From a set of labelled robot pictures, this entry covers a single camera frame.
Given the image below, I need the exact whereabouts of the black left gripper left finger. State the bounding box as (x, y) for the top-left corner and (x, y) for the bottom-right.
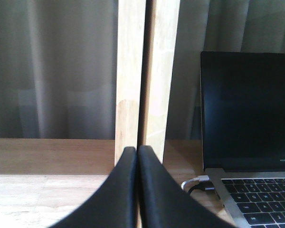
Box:
(51, 147), (136, 228)

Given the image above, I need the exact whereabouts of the light wooden shelf post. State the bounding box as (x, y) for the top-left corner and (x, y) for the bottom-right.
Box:
(114, 0), (180, 161)

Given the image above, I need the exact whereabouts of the silver laptop black keyboard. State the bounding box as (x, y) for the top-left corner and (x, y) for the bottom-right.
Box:
(200, 51), (285, 228)

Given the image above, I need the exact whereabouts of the black cable left of laptop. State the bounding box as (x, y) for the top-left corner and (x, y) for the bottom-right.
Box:
(188, 184), (216, 196)

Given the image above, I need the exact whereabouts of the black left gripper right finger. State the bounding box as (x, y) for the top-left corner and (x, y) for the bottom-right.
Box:
(138, 145), (232, 228)

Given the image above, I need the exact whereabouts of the white laptop charging cable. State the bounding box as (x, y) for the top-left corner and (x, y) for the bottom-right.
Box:
(180, 175), (209, 190)

